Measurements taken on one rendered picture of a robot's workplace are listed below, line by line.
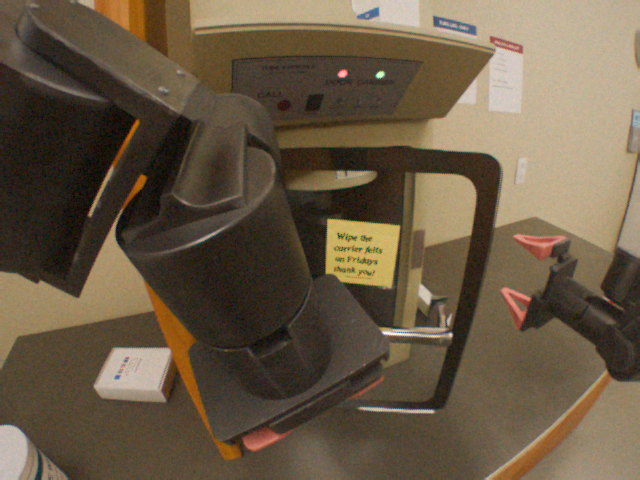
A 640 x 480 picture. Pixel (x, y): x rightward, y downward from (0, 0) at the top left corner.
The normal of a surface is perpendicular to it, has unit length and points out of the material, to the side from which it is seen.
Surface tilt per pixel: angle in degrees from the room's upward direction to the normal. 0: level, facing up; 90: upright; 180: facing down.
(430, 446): 0
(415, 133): 90
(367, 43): 135
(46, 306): 90
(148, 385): 0
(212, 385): 19
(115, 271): 90
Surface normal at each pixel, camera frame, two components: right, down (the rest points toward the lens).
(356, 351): -0.19, -0.72
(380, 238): -0.18, 0.44
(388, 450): -0.04, -0.90
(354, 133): 0.37, 0.39
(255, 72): 0.29, 0.91
